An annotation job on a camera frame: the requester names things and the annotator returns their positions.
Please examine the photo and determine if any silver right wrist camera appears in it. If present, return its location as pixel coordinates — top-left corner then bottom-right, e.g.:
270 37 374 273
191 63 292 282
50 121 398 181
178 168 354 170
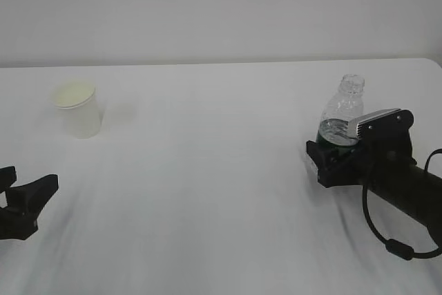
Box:
346 108 414 143

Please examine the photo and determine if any white paper cup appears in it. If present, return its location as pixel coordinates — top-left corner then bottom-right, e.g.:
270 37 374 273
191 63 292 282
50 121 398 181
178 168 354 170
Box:
51 82 101 139

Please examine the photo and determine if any clear water bottle green label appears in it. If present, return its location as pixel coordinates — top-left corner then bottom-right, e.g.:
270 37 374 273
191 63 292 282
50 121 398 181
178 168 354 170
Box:
315 75 365 157

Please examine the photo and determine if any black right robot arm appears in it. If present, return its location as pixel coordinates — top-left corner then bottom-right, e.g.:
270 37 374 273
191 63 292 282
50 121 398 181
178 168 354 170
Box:
306 131 441 260

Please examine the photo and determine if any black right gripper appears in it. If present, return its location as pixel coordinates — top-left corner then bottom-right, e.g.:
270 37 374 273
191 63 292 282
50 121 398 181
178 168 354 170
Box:
306 130 418 195

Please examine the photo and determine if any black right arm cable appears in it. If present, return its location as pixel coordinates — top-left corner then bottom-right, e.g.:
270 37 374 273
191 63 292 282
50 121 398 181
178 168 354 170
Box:
361 149 442 260

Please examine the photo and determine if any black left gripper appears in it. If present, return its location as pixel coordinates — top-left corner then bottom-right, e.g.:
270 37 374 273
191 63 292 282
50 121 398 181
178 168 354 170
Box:
0 166 59 240

